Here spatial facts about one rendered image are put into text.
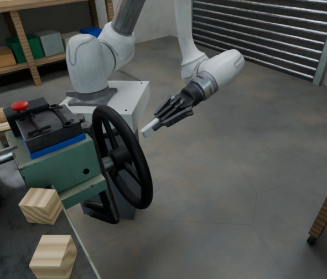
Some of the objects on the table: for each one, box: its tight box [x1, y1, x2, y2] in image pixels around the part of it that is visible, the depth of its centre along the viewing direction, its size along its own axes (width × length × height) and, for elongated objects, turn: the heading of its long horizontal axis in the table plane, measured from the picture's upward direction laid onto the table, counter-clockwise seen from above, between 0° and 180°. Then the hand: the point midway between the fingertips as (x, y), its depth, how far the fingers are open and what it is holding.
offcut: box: [0, 122, 12, 146], centre depth 60 cm, size 4×4×4 cm
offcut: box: [29, 235, 77, 279], centre depth 35 cm, size 4×4×4 cm
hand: (150, 128), depth 85 cm, fingers closed
